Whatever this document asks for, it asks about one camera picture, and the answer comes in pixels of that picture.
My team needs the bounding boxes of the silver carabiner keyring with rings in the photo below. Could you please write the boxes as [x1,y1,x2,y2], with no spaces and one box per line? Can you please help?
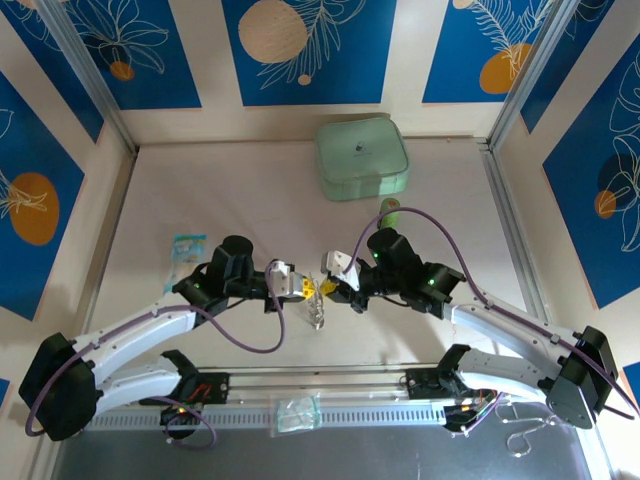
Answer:
[302,272,329,331]

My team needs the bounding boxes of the green cylindrical can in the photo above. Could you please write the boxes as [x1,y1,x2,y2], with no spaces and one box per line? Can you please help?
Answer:
[375,197,404,231]

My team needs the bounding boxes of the light blue snack packet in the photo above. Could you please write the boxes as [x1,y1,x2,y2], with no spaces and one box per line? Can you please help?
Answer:
[163,233,208,297]

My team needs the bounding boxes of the mint green zip case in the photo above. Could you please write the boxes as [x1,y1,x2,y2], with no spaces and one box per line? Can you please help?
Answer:
[314,115,414,203]

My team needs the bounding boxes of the clear plastic zip bag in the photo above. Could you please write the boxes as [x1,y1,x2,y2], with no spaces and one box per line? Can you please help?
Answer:
[268,393,323,440]

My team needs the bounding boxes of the aluminium table side rail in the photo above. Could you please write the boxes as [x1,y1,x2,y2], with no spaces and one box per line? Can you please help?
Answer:
[482,142,601,401]
[69,147,141,371]

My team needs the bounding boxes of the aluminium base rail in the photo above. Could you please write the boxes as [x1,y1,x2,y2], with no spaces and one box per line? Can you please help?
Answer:
[49,363,604,435]

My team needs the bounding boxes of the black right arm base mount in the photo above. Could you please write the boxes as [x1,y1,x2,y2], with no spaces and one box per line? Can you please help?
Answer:
[403,367,504,437]

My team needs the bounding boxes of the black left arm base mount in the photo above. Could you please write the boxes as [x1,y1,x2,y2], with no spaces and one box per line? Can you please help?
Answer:
[158,372,232,441]

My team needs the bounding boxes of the aluminium frame post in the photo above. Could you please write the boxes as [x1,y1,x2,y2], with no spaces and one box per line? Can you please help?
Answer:
[487,0,581,151]
[37,0,141,154]

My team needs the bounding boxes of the bent metal wire hooks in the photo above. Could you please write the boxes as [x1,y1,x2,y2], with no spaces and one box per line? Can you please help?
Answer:
[501,397,604,459]

